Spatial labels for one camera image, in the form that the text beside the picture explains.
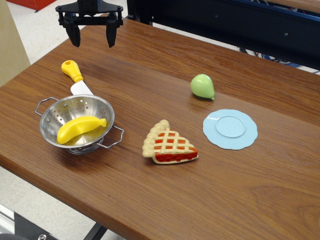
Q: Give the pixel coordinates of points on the dark blue metal frame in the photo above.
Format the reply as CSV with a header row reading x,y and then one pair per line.
x,y
284,29

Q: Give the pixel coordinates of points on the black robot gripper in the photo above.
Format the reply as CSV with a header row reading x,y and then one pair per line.
x,y
90,13

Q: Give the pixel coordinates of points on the light blue toy plate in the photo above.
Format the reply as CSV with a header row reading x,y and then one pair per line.
x,y
230,129

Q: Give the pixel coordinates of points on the red box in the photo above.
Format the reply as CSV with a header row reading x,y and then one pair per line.
x,y
32,4

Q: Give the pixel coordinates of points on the yellow toy banana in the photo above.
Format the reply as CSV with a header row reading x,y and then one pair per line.
x,y
79,126

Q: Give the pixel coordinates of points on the steel colander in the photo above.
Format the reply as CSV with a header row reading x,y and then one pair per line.
x,y
55,113

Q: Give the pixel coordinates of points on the toy cherry pie slice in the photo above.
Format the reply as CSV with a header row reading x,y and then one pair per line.
x,y
166,146

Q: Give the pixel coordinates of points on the beige wooden panel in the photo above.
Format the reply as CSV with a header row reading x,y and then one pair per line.
x,y
13,56

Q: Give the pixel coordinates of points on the yellow handled toy knife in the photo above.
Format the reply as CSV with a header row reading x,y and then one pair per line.
x,y
71,69

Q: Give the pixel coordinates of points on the black table leg bracket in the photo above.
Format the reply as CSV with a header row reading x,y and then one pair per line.
x,y
27,230

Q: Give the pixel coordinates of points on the green toy pear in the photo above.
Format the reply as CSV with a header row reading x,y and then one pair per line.
x,y
202,86

